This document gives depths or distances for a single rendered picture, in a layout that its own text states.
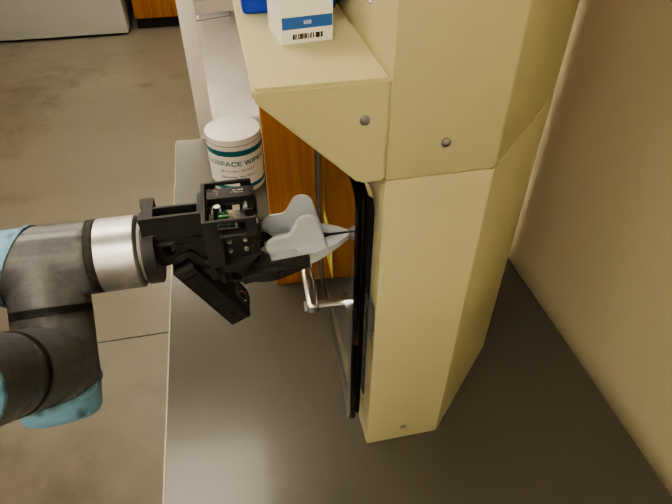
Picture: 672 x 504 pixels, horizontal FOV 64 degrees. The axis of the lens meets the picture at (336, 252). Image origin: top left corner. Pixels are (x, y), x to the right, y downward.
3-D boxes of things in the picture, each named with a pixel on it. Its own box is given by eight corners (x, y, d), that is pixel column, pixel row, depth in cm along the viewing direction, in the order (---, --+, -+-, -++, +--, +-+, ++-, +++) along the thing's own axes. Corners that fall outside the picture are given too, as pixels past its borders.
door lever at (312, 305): (336, 266, 74) (336, 252, 73) (348, 316, 67) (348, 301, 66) (297, 270, 74) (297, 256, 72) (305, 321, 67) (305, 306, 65)
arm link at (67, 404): (-28, 447, 45) (-41, 319, 46) (47, 414, 57) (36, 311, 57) (63, 435, 45) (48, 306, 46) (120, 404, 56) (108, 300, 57)
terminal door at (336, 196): (324, 280, 101) (321, 73, 75) (354, 423, 78) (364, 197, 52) (320, 280, 101) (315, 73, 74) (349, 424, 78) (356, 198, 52)
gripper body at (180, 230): (263, 218, 51) (131, 234, 49) (270, 283, 56) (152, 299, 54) (256, 175, 56) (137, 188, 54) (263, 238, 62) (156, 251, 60)
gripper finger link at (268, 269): (312, 264, 55) (225, 276, 53) (312, 275, 56) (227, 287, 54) (304, 236, 58) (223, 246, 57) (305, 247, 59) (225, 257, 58)
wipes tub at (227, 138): (262, 164, 141) (257, 111, 132) (268, 191, 132) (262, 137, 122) (212, 169, 139) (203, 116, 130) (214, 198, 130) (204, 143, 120)
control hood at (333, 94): (321, 56, 74) (320, -23, 67) (385, 182, 50) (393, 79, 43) (238, 62, 72) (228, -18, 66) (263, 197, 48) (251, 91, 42)
